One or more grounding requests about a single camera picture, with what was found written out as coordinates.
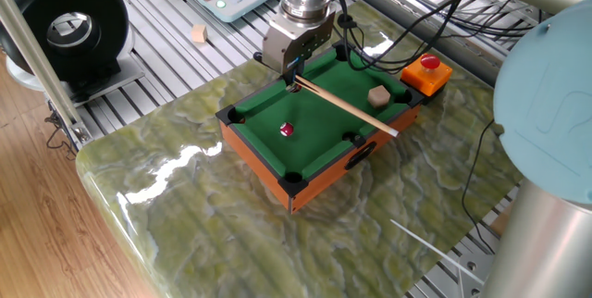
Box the silver bracket plate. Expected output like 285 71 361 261
457 254 494 298

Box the beige wooden cube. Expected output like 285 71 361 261
366 84 392 110

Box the small light wooden cube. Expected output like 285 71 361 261
191 23 209 44

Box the green marble slab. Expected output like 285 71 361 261
75 0 526 298

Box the silver Schunk gripper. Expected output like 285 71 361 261
261 8 336 90

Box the large wooden block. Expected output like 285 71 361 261
488 203 512 238

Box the mini green felt pool table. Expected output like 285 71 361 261
215 37 426 215

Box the long thin black cable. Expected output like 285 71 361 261
461 118 496 256

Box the thin white stick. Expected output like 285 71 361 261
389 217 486 286

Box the black cable bundle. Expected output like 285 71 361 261
330 0 551 75

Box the black round duct fan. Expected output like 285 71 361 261
0 0 147 107

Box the wooden pool cue black butt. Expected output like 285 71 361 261
252 50 400 139

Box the grey aluminium rail beam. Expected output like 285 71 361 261
355 0 503 89

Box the orange box red push button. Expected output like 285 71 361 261
400 52 454 105

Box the aluminium frame post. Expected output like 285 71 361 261
0 0 93 149

